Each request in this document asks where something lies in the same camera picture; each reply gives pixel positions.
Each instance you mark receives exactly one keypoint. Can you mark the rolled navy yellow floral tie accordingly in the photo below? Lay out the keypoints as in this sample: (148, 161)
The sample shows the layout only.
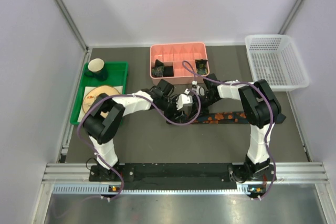
(201, 67)

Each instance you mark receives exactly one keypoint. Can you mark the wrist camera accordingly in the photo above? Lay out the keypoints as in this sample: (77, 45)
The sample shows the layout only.
(184, 100)
(200, 91)

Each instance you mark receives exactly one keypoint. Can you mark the rolled dark floral tie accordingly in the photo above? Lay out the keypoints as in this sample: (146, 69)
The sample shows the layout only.
(158, 70)

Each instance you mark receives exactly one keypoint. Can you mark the white perforated plastic basket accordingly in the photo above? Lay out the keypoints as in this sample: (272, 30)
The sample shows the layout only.
(275, 58)

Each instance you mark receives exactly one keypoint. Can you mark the grey slotted cable duct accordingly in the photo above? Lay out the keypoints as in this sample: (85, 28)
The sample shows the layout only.
(241, 189)

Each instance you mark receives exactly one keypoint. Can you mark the green plastic tray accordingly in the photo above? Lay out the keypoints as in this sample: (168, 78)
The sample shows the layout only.
(117, 77)

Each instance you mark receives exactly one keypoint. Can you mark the round painted wooden plate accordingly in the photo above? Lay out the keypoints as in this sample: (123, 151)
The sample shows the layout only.
(90, 100)

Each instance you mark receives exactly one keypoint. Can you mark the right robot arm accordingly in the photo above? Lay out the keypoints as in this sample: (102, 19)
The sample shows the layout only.
(261, 109)

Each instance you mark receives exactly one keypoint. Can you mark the aluminium frame rail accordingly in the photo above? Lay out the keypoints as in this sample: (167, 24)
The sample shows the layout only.
(70, 22)

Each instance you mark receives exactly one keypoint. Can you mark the black orange floral tie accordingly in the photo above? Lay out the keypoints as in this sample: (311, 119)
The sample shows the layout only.
(235, 117)

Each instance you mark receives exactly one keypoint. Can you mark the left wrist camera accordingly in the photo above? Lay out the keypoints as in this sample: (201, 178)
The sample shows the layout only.
(184, 100)

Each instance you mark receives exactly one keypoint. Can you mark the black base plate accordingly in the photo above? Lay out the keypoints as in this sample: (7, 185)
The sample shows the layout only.
(188, 176)

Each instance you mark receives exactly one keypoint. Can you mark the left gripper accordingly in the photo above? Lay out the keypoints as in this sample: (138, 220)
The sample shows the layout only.
(171, 116)

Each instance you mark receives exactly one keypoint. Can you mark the pink divided organizer box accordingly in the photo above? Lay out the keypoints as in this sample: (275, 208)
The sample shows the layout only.
(173, 55)

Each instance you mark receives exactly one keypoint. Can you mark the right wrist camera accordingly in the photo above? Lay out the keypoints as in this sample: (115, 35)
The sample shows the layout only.
(200, 91)

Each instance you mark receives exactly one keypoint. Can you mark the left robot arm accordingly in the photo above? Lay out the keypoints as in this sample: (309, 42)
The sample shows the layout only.
(104, 117)

